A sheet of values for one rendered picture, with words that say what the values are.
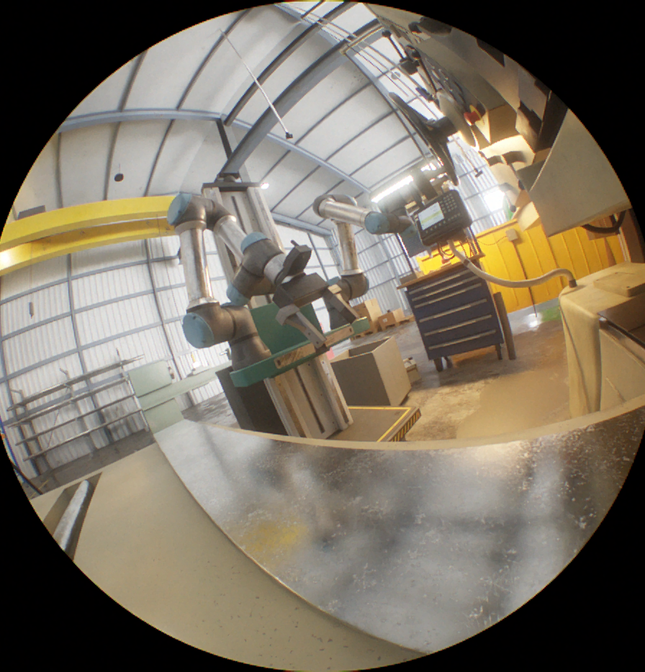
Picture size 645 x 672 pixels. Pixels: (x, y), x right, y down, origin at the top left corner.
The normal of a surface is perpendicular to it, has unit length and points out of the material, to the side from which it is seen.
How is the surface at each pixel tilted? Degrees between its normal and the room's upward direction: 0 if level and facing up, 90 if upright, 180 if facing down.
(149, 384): 90
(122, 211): 90
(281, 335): 90
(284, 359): 90
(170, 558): 0
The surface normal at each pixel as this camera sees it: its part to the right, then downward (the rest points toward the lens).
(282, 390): 0.58, -0.21
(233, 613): -0.37, -0.93
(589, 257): -0.62, 0.27
